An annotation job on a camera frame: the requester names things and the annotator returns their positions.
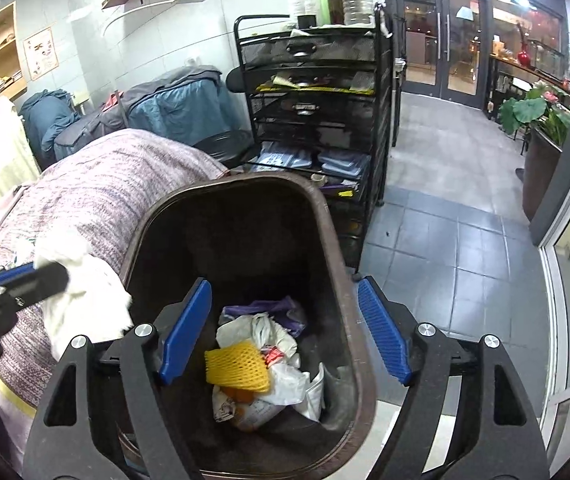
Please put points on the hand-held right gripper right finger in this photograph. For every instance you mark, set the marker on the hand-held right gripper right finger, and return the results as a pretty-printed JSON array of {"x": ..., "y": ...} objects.
[{"x": 382, "y": 340}]

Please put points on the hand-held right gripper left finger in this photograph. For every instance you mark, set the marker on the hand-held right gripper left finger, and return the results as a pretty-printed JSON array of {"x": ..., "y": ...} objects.
[{"x": 185, "y": 332}]

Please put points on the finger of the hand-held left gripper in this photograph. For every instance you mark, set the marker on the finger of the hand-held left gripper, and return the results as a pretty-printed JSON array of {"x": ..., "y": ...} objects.
[
  {"x": 12, "y": 275},
  {"x": 40, "y": 280}
]

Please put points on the white cloth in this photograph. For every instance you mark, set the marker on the white cloth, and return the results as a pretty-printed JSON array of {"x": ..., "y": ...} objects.
[{"x": 90, "y": 300}]

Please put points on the yellow foam fruit net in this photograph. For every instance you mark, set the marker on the yellow foam fruit net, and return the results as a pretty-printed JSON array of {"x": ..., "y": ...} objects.
[{"x": 237, "y": 367}]

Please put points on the white plastic bag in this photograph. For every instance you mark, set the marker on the white plastic bag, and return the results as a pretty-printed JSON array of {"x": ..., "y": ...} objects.
[
  {"x": 260, "y": 330},
  {"x": 285, "y": 384}
]

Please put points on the white printed packet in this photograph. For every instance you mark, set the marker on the white printed packet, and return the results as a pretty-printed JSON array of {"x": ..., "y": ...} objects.
[{"x": 247, "y": 412}]

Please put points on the dark brown trash bin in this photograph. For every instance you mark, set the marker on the dark brown trash bin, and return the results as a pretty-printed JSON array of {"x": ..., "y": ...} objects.
[{"x": 245, "y": 240}]

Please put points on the purple plastic bag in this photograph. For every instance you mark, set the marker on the purple plastic bag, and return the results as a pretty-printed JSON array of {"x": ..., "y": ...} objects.
[{"x": 287, "y": 310}]

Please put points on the pink knit blanket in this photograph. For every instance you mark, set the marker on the pink knit blanket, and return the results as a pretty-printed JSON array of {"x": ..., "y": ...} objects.
[{"x": 100, "y": 190}]

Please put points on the cream cloth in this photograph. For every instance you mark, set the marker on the cream cloth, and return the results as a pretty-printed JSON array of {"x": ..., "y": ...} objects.
[{"x": 0, "y": 150}]

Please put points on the grey fabric bag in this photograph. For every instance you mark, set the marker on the grey fabric bag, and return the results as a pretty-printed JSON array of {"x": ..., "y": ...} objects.
[{"x": 90, "y": 132}]

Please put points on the dark blue fabric cover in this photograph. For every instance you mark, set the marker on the dark blue fabric cover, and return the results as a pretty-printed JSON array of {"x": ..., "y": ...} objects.
[{"x": 47, "y": 120}]

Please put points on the clear plastic pack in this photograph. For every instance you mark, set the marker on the clear plastic pack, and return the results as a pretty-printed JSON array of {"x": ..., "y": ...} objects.
[
  {"x": 342, "y": 162},
  {"x": 285, "y": 157}
]

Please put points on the black chair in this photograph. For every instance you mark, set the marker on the black chair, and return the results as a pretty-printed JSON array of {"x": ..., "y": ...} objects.
[{"x": 225, "y": 145}]

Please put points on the red tag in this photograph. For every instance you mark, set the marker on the red tag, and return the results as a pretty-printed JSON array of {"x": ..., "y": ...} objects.
[{"x": 112, "y": 101}]

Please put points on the black mesh drawer cart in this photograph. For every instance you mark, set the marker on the black mesh drawer cart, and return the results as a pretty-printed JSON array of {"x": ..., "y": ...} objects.
[{"x": 315, "y": 130}]

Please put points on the blue grey covered case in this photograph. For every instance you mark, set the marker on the blue grey covered case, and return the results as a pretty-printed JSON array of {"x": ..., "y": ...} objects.
[{"x": 180, "y": 105}]

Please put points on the dark planter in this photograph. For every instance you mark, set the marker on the dark planter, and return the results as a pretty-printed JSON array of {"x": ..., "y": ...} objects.
[{"x": 540, "y": 175}]

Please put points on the yellow strip packet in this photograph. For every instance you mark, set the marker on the yellow strip packet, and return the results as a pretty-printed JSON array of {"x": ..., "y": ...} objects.
[{"x": 315, "y": 88}]

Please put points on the green leafy plant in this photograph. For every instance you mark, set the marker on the green leafy plant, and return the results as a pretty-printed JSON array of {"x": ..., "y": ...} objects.
[{"x": 530, "y": 110}]

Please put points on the glass double door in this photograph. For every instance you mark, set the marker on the glass double door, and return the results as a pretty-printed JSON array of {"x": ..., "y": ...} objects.
[{"x": 440, "y": 40}]

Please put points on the wooden counter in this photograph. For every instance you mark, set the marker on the wooden counter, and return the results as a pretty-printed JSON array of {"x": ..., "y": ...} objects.
[{"x": 540, "y": 72}]

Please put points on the red vase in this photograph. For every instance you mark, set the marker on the red vase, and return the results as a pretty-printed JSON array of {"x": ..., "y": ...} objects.
[{"x": 524, "y": 55}]

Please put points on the black cup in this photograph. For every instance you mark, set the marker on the black cup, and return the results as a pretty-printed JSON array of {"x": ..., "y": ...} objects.
[{"x": 308, "y": 21}]

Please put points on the wall poster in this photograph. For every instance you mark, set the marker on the wall poster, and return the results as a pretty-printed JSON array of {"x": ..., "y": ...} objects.
[{"x": 41, "y": 54}]

